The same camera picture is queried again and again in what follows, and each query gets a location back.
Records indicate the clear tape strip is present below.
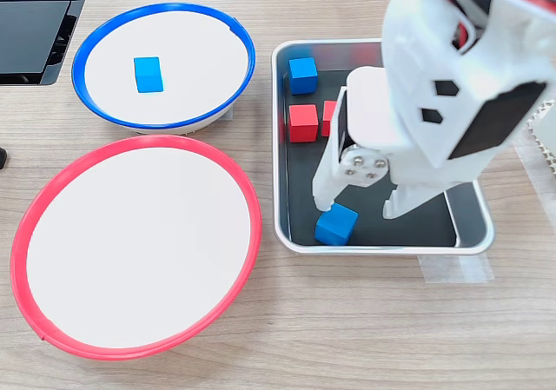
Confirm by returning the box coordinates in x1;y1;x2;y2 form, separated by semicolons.
416;254;495;285

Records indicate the white plate blue rim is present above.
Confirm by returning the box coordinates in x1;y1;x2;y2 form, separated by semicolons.
71;2;256;137

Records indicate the blue cube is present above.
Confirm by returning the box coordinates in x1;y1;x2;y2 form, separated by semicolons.
133;56;165;94
288;56;319;96
314;202;360;247

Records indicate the black tray mat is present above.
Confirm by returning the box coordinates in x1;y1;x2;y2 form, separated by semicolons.
282;69;458;248

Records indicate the clear plastic sheet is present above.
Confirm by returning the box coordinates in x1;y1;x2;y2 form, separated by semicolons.
477;98;556;217

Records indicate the red cube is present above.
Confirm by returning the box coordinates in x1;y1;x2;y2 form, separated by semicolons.
321;100;339;138
288;103;320;144

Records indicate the steel tray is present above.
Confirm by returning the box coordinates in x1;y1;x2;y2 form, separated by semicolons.
271;38;496;256

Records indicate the white plate red rim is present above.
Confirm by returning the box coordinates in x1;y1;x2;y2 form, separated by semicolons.
9;134;263;361

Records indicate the pale perforated base plate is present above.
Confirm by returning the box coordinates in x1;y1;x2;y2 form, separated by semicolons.
525;98;556;176

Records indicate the black electronic device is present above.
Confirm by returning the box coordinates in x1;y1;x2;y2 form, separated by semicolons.
0;0;95;87

